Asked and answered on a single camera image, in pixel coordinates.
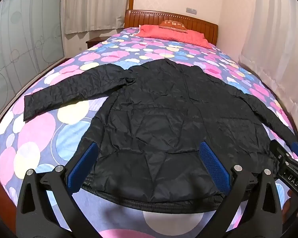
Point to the wooden headboard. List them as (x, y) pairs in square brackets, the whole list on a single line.
[(149, 17)]

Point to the short cream curtain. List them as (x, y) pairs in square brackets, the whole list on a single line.
[(89, 5)]

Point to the small orange cushion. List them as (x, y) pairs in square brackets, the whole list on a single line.
[(172, 24)]

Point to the black padded jacket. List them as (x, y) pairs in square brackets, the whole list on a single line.
[(151, 119)]

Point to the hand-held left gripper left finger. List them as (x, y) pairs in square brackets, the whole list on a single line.
[(82, 164)]

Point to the long cream curtain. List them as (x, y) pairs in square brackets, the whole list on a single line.
[(275, 54)]

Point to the red pillow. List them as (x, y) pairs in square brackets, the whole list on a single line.
[(173, 36)]

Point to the floral bed sheet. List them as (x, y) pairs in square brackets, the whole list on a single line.
[(39, 129)]

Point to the frosted glass wardrobe door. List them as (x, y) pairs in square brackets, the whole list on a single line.
[(27, 42)]

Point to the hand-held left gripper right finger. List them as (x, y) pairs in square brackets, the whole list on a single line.
[(214, 164)]

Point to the wooden nightstand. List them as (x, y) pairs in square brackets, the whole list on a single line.
[(94, 41)]

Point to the wall switch plate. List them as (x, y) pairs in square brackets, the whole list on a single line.
[(191, 10)]

